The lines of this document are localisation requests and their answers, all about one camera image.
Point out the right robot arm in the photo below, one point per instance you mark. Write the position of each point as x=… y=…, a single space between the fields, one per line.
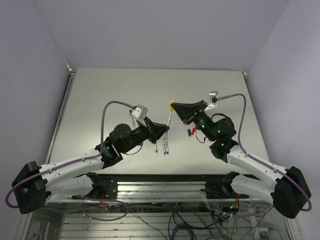
x=284 y=188

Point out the red tipped pen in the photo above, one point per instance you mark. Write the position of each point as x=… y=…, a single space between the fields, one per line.
x=156 y=147

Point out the red pen cap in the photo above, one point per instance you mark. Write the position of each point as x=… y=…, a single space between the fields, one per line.
x=193 y=131

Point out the blue pen cap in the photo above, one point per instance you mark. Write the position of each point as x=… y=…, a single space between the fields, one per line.
x=189 y=132

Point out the green pen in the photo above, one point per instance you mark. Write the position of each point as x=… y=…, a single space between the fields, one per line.
x=133 y=121

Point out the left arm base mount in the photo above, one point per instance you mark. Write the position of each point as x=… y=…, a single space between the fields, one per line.
x=94 y=186

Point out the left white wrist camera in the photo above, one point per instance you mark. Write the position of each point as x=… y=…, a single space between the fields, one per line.
x=139 y=112

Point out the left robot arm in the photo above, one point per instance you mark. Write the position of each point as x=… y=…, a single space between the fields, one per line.
x=34 y=184

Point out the blue tipped pen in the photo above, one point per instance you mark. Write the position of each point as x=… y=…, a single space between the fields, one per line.
x=166 y=143

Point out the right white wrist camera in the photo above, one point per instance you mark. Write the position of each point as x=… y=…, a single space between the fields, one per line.
x=213 y=100

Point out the yellow pen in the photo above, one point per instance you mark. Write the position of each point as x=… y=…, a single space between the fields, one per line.
x=170 y=113

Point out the aluminium frame rail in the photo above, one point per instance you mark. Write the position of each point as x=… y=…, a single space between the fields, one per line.
x=156 y=192

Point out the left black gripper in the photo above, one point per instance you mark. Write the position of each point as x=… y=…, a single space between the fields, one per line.
x=154 y=130

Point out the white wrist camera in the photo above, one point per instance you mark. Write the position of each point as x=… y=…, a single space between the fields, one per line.
x=213 y=100
x=139 y=112

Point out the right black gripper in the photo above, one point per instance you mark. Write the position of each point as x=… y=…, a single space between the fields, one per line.
x=186 y=111

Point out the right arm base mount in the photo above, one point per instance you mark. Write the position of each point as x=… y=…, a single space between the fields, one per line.
x=218 y=186

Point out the purple tipped pen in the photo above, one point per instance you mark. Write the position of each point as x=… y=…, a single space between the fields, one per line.
x=164 y=146

